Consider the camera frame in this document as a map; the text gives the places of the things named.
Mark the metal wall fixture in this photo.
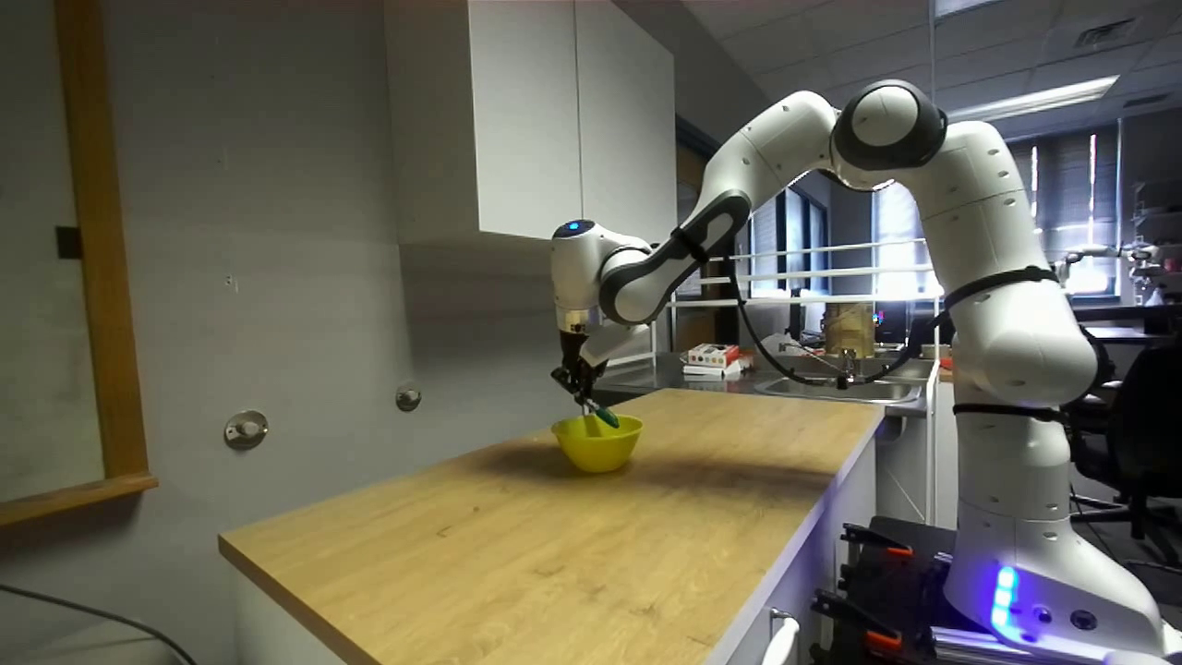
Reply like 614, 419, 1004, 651
222, 405, 275, 454

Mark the yellow bowl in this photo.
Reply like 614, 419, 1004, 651
548, 408, 647, 480

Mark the white railing rack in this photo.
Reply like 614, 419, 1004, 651
723, 235, 946, 310

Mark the white wall cabinet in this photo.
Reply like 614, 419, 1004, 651
382, 0, 680, 242

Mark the orange black clamp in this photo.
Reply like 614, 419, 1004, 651
817, 591, 919, 665
839, 519, 955, 584

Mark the green Expo marker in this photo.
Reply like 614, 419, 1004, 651
577, 394, 624, 430

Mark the black office chair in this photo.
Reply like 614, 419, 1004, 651
1069, 327, 1182, 573

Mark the red white box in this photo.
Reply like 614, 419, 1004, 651
680, 338, 758, 385

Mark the black floor cable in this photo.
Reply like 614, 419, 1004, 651
0, 579, 201, 665

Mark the ceiling light panel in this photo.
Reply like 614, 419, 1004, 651
944, 70, 1125, 126

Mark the brown object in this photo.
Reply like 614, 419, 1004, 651
821, 302, 881, 365

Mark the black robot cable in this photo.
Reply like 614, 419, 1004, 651
728, 262, 955, 394

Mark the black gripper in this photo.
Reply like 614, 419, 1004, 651
555, 320, 610, 414

